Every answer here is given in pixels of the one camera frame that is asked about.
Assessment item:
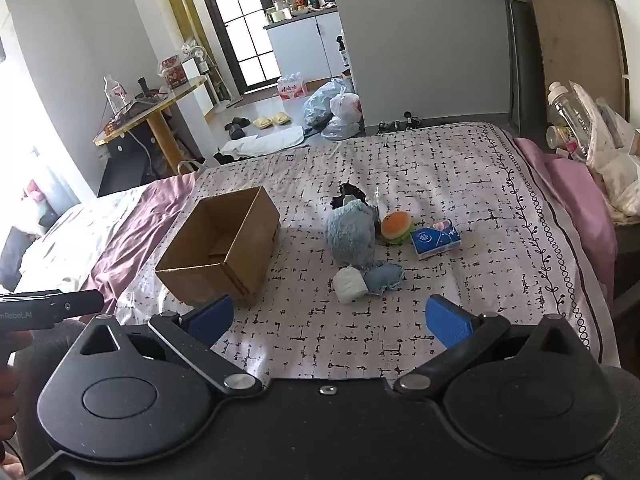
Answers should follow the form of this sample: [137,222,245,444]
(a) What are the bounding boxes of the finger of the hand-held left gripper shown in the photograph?
[50,290,106,317]

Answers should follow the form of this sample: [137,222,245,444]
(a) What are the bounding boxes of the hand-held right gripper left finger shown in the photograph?
[75,294,263,396]

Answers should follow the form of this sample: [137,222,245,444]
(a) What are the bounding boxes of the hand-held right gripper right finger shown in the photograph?
[394,295,583,401]

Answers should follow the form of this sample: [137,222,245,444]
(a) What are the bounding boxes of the brown cardboard box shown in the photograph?
[155,186,281,307]

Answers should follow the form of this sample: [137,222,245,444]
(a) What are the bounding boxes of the blue sock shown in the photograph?
[364,264,405,294]

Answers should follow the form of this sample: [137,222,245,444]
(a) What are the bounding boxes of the blue tissue packet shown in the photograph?
[410,220,462,261]

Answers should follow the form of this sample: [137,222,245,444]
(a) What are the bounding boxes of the white sock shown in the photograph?
[332,266,370,304]

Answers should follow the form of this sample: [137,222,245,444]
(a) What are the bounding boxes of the burger plush toy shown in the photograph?
[380,211,414,246]

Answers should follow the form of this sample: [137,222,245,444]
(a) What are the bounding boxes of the blue plush toy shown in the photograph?
[326,199,377,267]

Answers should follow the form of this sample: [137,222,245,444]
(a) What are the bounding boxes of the person's left hand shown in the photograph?
[0,332,33,461]

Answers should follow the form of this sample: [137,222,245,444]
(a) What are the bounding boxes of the dark pillow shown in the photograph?
[0,227,34,294]

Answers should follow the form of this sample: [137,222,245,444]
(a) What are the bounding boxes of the clear plastic packet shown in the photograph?
[369,186,388,223]

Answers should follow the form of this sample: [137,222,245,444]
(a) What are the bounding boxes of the black low cabinet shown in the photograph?
[97,129,177,199]

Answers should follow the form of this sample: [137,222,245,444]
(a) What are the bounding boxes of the black and white printed blanket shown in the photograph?
[115,121,621,381]

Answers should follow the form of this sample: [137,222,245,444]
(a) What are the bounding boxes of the black and white scrunchie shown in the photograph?
[331,183,368,209]

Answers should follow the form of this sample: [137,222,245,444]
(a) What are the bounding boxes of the white cloth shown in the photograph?
[220,125,306,159]

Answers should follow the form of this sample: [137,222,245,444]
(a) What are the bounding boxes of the dark wooden nightstand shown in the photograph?
[611,210,640,307]

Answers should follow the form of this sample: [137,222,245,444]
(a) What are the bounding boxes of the black shoes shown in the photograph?
[377,110,424,134]

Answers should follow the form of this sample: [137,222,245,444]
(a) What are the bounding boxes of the round gold-edged table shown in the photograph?
[92,76,211,176]

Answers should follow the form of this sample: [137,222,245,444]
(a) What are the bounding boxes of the clear water bottle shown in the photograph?
[103,75,129,114]

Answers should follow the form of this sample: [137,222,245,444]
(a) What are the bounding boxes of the white side cabinet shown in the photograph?
[177,57,223,121]

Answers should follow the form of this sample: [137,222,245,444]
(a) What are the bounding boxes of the white crumpled plastic bag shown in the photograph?
[570,82,640,217]

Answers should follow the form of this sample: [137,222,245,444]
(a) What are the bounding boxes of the white and red plastic bag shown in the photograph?
[330,85,362,124]

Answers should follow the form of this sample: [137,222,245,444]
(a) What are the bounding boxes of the pile of plastic bags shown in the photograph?
[302,78,347,129]

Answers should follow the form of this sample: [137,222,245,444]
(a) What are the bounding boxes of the large clear plastic bottle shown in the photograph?
[547,81,594,154]

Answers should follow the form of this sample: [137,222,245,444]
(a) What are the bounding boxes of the pack of water bottles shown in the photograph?
[277,72,310,100]

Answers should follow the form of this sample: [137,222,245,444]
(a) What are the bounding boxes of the red snack box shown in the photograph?
[159,55,189,90]

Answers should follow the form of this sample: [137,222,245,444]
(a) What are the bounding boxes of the white standing fan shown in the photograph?
[181,40,232,112]

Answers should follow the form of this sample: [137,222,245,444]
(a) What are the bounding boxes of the black framed glass door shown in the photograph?
[192,0,328,96]

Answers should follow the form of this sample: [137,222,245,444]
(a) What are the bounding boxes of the white kitchen cabinet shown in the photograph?
[264,10,347,82]

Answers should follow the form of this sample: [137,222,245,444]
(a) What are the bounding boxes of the brown board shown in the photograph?
[522,0,632,132]

